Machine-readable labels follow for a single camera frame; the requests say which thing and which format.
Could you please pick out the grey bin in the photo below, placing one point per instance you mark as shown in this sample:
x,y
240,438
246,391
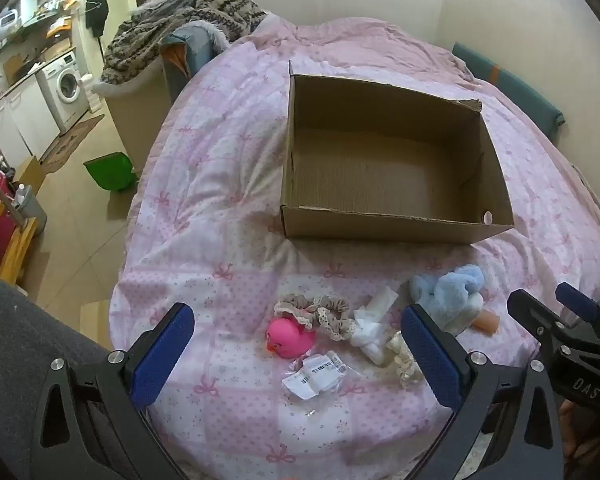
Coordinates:
x,y
30,210

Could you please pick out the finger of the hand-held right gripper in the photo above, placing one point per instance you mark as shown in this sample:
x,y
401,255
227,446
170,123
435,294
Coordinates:
x,y
576,301
530,312

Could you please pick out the cream lace scrunchie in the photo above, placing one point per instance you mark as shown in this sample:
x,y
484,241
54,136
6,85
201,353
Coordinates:
x,y
401,357

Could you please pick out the clear labelled plastic packet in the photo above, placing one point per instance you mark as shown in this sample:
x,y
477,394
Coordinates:
x,y
312,375

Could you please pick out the blue fur-trimmed cushion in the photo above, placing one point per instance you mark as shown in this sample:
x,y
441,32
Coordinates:
x,y
192,47

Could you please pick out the teal cushion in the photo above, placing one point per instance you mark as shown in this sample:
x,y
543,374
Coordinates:
x,y
515,90

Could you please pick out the white washing machine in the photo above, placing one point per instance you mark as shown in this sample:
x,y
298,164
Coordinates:
x,y
65,85

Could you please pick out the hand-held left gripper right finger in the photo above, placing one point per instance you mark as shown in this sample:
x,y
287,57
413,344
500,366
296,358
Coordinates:
x,y
430,360

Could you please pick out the patterned knit blanket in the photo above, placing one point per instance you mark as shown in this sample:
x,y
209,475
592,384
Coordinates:
x,y
180,15

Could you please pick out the white soft cloth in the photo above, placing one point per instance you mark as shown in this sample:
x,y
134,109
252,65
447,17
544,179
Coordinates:
x,y
375,322

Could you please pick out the beige lace scrunchie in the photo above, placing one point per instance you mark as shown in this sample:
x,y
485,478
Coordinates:
x,y
330,317

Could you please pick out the wooden rack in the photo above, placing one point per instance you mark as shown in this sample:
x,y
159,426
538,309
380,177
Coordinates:
x,y
20,245

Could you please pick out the small peach cylinder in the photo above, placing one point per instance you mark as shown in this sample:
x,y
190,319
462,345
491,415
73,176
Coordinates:
x,y
486,322

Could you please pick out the pink rubber duck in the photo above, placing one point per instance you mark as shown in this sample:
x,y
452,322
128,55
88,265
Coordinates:
x,y
290,338

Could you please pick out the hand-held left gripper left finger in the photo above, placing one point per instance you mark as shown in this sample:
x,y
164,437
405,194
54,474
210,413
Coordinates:
x,y
162,355

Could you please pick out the light blue plush toy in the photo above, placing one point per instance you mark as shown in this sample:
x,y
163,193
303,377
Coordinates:
x,y
450,290

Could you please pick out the white kitchen cabinet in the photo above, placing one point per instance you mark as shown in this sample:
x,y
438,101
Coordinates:
x,y
15,115

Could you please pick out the black hanging garment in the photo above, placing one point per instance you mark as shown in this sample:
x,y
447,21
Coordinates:
x,y
97,12

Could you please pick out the brown floor mat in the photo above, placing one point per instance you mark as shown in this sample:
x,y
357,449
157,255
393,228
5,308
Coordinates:
x,y
72,140

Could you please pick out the brown cardboard box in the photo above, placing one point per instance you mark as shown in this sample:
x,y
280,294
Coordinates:
x,y
380,160

